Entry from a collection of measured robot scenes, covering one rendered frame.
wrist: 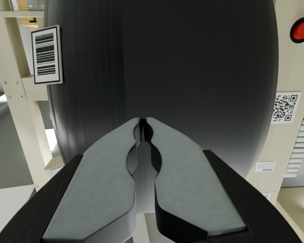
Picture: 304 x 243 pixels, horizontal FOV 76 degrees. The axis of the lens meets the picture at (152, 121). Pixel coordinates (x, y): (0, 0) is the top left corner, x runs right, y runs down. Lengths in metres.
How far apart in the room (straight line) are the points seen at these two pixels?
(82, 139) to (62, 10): 0.14
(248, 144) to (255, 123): 0.03
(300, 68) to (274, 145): 0.18
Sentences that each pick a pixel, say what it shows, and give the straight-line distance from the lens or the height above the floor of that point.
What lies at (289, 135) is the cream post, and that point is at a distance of 0.58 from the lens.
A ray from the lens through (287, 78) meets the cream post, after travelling 0.51.
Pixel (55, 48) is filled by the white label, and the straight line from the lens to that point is 0.24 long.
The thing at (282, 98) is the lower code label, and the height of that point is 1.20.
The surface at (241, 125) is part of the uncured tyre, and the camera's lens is 0.24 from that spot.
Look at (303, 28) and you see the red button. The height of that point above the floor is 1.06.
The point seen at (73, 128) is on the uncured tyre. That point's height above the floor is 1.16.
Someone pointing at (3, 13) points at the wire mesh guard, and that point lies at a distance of 0.94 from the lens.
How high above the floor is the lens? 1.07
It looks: 24 degrees up
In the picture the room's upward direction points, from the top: 179 degrees clockwise
